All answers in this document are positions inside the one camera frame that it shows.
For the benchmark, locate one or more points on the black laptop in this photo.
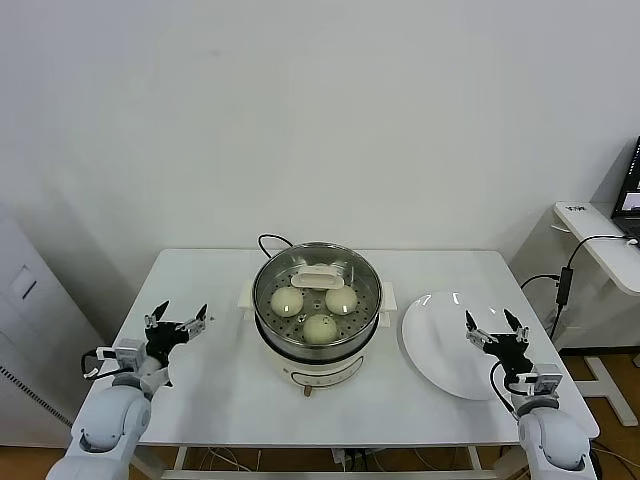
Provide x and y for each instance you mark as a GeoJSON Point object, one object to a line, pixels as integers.
{"type": "Point", "coordinates": [631, 200]}

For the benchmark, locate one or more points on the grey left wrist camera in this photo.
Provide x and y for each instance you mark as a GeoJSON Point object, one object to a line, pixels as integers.
{"type": "Point", "coordinates": [127, 352]}

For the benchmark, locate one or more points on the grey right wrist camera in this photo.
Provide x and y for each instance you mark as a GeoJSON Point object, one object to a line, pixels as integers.
{"type": "Point", "coordinates": [546, 382]}

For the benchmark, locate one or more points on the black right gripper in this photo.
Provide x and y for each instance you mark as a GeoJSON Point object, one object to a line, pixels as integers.
{"type": "Point", "coordinates": [511, 352]}

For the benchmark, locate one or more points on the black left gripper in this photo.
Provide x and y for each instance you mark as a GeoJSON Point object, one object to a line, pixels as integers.
{"type": "Point", "coordinates": [162, 340]}

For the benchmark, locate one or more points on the power strip under table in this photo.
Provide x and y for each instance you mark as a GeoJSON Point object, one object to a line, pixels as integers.
{"type": "Point", "coordinates": [352, 456]}

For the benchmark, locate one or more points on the white round plate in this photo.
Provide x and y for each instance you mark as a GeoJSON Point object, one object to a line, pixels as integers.
{"type": "Point", "coordinates": [435, 340]}

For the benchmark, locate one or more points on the white table frame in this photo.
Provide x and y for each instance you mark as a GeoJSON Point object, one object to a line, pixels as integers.
{"type": "Point", "coordinates": [178, 457]}

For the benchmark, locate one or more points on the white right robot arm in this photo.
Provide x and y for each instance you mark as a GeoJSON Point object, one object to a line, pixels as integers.
{"type": "Point", "coordinates": [555, 440]}

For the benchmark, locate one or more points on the white electric cooker pot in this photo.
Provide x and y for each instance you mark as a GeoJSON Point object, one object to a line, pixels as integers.
{"type": "Point", "coordinates": [325, 372]}

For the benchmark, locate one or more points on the stainless steel steamer basket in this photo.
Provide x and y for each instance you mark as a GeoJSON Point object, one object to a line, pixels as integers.
{"type": "Point", "coordinates": [320, 352]}

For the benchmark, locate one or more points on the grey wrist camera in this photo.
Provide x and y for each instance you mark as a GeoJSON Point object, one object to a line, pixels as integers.
{"type": "Point", "coordinates": [546, 382]}
{"type": "Point", "coordinates": [127, 352]}

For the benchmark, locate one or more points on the grey cabinet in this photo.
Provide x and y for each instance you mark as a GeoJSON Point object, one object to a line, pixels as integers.
{"type": "Point", "coordinates": [30, 325]}

